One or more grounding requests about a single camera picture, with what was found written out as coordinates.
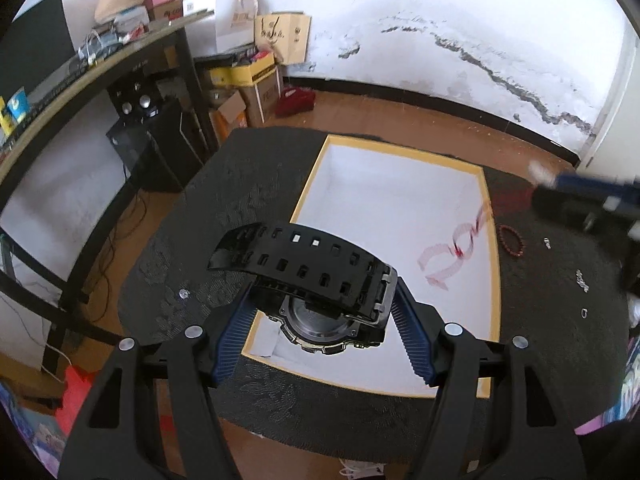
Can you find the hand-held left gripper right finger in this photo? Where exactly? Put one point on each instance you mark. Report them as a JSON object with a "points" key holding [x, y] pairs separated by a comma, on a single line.
{"points": [[412, 332]]}

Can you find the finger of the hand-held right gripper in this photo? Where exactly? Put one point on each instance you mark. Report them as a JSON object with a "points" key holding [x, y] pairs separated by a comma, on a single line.
{"points": [[565, 195]]}

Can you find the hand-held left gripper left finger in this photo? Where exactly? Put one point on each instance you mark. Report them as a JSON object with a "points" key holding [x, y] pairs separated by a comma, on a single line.
{"points": [[234, 345]]}

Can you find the black wristwatch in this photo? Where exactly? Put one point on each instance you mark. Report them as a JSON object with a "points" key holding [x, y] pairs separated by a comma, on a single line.
{"points": [[310, 265]]}

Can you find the white box with yellow rim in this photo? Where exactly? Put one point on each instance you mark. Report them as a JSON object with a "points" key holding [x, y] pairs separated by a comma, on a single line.
{"points": [[390, 210]]}

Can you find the black patterned table cloth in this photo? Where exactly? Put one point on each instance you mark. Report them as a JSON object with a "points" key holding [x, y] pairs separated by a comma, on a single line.
{"points": [[235, 200]]}

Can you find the white shoe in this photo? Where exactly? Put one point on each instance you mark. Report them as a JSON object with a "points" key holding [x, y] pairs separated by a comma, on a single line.
{"points": [[362, 469]]}

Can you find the bright red bag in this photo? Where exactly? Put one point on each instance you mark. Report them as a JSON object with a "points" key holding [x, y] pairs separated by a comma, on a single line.
{"points": [[75, 400]]}

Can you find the black computer tower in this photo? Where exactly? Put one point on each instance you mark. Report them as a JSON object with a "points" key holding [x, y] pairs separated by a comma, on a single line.
{"points": [[165, 150]]}

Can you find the printed blanket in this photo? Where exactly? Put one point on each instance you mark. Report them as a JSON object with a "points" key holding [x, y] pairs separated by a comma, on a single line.
{"points": [[30, 435]]}

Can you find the orange cardboard box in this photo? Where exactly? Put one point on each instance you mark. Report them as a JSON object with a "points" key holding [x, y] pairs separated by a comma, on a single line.
{"points": [[227, 117]]}

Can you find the dark red bag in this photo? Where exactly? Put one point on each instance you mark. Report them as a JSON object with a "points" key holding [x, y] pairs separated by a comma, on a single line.
{"points": [[295, 102]]}

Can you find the black speaker with silver knobs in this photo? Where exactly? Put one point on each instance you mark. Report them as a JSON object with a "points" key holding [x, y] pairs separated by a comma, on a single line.
{"points": [[134, 97]]}

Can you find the yellow cardboard box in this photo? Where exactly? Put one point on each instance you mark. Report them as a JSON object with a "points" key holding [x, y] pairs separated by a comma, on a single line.
{"points": [[242, 72]]}

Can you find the black desk with wooden top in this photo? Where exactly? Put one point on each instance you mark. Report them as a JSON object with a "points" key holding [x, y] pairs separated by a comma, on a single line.
{"points": [[100, 67]]}

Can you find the brown paper bag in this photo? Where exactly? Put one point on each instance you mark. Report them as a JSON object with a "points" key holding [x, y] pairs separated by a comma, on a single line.
{"points": [[285, 37]]}

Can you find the blue and yellow box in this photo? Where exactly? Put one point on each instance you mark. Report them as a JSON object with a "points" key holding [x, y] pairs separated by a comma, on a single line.
{"points": [[15, 110]]}

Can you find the white paper bag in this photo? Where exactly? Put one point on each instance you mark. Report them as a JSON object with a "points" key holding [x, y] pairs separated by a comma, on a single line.
{"points": [[245, 12]]}

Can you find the small cardboard box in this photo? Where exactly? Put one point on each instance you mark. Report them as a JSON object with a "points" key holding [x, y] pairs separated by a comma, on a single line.
{"points": [[165, 10]]}

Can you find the white box with label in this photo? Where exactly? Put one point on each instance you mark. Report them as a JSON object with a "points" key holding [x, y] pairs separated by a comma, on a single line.
{"points": [[200, 4]]}

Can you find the black monitor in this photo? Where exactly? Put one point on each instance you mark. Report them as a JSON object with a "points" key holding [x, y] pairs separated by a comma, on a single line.
{"points": [[35, 45]]}

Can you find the beige cloth bag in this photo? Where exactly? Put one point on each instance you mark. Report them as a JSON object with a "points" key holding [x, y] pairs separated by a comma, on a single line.
{"points": [[119, 2]]}

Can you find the white door frame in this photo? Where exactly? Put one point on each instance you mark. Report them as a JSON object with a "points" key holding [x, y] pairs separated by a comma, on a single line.
{"points": [[612, 110]]}

